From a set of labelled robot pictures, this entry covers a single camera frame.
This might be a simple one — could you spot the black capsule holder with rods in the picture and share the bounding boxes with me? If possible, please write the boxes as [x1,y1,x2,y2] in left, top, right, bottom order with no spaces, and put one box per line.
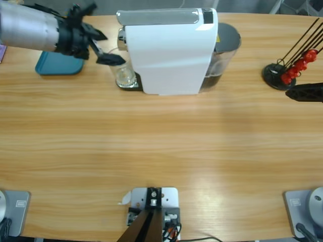
[261,17,323,91]

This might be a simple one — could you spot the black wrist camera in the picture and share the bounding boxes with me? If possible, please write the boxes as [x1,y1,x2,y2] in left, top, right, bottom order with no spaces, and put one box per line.
[68,2,98,20]

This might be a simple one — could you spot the white frame leg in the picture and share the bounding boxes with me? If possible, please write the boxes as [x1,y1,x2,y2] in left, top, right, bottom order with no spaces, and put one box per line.
[268,0,282,15]

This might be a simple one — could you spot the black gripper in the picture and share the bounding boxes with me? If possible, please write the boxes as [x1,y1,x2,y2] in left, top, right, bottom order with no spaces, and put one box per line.
[56,10,126,66]

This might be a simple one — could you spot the grey base plate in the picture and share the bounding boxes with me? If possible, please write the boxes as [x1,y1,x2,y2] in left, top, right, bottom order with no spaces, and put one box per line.
[282,189,323,239]
[0,190,32,237]

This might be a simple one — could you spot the white capsule coffee machine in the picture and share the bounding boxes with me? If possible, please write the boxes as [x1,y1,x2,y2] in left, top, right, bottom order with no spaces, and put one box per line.
[115,7,219,97]

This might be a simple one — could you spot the white paper tag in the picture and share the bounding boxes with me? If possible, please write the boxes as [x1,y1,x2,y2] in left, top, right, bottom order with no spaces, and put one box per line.
[117,191,132,205]

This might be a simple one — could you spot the clear drinking glass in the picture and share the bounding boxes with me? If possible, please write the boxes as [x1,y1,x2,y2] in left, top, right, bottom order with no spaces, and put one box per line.
[107,47,137,89]

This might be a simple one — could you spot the red and black cable bundle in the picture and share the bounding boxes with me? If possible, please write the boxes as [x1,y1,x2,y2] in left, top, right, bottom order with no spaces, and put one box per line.
[161,223,182,240]

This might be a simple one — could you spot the grey coffee machine lever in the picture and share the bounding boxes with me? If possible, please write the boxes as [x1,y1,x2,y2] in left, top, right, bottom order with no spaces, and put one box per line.
[116,8,203,26]

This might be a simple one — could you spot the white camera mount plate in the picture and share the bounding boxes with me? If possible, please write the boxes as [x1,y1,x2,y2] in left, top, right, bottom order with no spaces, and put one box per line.
[127,187,181,240]

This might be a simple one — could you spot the black base cable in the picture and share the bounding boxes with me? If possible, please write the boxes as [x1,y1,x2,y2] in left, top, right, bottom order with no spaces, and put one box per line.
[295,223,318,242]
[0,218,12,237]

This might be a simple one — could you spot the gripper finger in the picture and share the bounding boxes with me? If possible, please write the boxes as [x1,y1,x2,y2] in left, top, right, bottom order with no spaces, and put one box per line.
[285,82,323,103]

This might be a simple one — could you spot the clear water tank dark lid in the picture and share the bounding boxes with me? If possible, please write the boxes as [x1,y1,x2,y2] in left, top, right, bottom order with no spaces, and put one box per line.
[200,22,242,93]

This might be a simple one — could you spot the teal plastic tray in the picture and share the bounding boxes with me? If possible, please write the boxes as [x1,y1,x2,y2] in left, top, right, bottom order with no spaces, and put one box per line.
[34,50,85,76]

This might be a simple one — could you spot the black table edge cable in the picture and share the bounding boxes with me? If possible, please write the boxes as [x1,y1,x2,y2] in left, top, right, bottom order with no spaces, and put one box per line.
[181,236,223,242]

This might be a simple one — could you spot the clear plastic bin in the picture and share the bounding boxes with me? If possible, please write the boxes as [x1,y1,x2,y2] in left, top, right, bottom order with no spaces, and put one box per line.
[306,0,323,16]

